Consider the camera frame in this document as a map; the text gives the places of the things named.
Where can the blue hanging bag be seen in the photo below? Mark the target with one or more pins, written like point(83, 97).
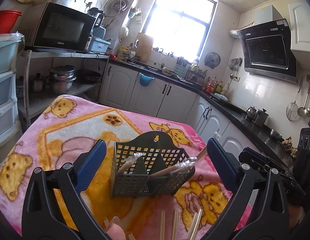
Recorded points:
point(145, 80)

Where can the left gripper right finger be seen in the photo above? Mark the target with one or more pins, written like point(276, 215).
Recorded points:
point(269, 218)

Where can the pink bear blanket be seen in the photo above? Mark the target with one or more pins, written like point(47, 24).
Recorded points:
point(69, 127)

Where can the black wall fan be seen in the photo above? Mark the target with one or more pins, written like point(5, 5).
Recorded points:
point(212, 60)

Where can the white kitchen cabinets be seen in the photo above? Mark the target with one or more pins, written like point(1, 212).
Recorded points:
point(169, 100)

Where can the black microwave oven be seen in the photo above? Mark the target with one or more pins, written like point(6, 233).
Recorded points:
point(54, 26)

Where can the plastic drawer tower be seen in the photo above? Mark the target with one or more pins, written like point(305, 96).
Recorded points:
point(10, 126)

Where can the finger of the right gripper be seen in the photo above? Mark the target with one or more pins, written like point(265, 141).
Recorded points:
point(248, 150)

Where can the person's left hand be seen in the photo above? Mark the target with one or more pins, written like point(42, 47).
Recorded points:
point(114, 229)

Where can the red plastic basin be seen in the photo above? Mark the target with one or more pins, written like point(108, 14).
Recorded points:
point(8, 19)

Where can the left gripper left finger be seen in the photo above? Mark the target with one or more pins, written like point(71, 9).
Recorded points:
point(41, 214)

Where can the hanging strainer ladle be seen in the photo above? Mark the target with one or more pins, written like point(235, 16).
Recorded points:
point(292, 108)

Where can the blue plastic box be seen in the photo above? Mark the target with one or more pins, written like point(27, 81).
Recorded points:
point(98, 45)

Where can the dark green utensil basket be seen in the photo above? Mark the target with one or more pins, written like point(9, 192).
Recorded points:
point(159, 152)

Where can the person's right hand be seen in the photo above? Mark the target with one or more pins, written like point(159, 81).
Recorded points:
point(296, 214)

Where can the black range hood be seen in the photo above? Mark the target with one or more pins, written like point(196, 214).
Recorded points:
point(266, 45)

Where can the wooden cutting board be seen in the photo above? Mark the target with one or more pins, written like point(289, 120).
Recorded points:
point(144, 47)

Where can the metal shelf rack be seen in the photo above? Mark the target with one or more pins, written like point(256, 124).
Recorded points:
point(39, 90)

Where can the stacked steel pots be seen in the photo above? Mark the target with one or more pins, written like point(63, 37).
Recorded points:
point(61, 78)

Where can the condiment bottles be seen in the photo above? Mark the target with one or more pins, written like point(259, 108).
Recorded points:
point(214, 86)

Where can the chopstick pair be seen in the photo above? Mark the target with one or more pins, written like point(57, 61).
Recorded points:
point(129, 161)
point(184, 166)
point(162, 225)
point(175, 224)
point(201, 153)
point(194, 225)

